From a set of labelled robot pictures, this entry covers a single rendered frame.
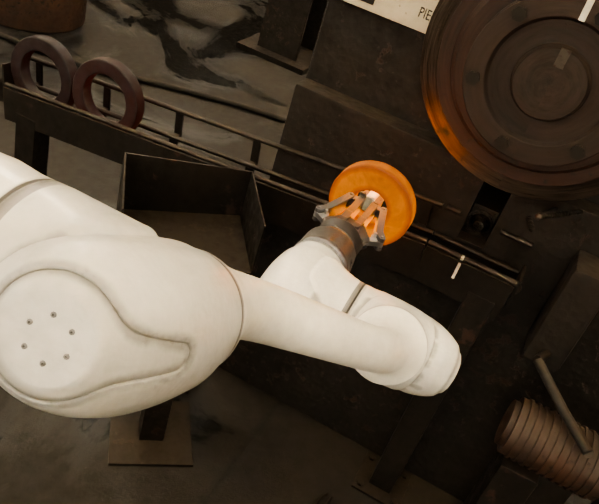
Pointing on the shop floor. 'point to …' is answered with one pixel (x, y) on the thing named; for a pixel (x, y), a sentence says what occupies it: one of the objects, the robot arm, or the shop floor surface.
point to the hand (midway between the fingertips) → (374, 196)
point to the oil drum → (33, 14)
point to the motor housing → (544, 458)
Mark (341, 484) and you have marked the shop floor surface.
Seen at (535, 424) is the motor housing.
